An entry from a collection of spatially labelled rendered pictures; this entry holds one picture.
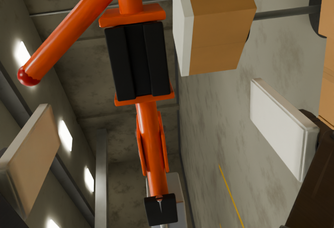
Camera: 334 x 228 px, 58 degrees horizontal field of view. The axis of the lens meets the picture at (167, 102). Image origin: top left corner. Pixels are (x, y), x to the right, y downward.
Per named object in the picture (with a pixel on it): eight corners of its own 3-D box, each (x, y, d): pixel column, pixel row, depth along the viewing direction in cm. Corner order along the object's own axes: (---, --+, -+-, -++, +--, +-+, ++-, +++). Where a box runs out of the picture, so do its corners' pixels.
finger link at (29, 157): (27, 222, 14) (10, 224, 14) (61, 143, 20) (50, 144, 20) (7, 168, 13) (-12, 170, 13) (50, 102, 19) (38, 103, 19)
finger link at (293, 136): (305, 129, 13) (321, 127, 13) (250, 78, 20) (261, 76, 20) (299, 184, 14) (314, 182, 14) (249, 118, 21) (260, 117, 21)
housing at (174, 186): (177, 169, 42) (145, 174, 42) (185, 203, 36) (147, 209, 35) (182, 208, 45) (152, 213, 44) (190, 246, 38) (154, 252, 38)
